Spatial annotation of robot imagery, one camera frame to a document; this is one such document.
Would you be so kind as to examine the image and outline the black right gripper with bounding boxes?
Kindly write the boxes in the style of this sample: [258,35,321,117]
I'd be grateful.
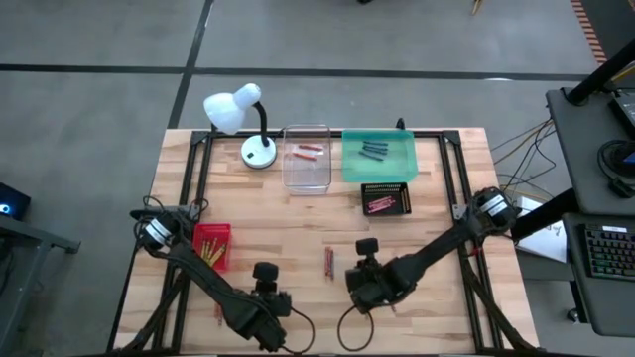
[344,262,401,315]

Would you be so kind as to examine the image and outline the red plastic basket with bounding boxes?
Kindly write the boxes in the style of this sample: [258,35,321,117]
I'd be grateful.
[191,222,233,274]

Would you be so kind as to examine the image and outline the black plastic basket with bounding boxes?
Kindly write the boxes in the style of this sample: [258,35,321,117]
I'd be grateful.
[360,181,413,217]

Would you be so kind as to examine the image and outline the teal plastic tray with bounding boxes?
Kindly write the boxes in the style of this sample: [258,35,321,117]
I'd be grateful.
[340,128,420,184]

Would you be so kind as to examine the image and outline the clear plastic container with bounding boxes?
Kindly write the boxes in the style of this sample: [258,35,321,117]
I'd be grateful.
[281,123,333,196]

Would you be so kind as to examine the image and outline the white paper sheet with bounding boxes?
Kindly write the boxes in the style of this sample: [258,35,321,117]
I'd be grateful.
[514,197,568,264]

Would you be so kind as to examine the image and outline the white desk lamp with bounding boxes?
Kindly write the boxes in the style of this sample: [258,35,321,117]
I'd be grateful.
[202,82,278,171]

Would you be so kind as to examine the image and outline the grey keyboard shelf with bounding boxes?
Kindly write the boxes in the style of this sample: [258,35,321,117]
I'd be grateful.
[567,212,635,339]

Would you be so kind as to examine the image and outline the grey metal cart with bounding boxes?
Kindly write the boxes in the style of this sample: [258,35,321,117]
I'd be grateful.
[0,212,81,357]

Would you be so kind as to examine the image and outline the black backlit keyboard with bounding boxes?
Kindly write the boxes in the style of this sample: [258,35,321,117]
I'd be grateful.
[583,223,635,283]

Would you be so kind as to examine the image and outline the grey desk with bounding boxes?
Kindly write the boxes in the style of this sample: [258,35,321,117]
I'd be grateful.
[545,86,635,217]

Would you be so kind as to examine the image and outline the black headphones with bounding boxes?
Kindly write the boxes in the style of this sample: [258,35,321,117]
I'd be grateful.
[596,138,635,200]

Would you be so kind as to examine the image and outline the black device with blue light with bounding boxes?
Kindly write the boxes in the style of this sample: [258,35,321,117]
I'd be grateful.
[0,181,32,222]

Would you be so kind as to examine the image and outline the black pole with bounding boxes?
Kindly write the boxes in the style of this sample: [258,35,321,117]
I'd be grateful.
[565,37,635,107]

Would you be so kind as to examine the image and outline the black laptop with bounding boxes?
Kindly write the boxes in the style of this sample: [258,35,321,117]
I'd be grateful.
[608,87,635,141]

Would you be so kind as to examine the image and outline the orange black striped strip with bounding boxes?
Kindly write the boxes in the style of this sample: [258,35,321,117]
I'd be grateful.
[570,0,609,65]

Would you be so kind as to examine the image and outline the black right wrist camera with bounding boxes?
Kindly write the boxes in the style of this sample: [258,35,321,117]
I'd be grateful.
[354,237,381,269]

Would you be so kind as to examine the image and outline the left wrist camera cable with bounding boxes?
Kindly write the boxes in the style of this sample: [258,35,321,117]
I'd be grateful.
[281,305,318,356]

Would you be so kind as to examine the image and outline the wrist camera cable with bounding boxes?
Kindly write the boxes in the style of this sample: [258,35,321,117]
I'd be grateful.
[336,302,376,354]
[281,305,318,356]

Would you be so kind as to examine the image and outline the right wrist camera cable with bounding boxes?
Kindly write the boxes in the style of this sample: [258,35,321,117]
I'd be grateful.
[336,302,376,354]

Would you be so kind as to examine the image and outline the black metal table frame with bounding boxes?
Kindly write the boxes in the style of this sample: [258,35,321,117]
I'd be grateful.
[111,129,535,356]

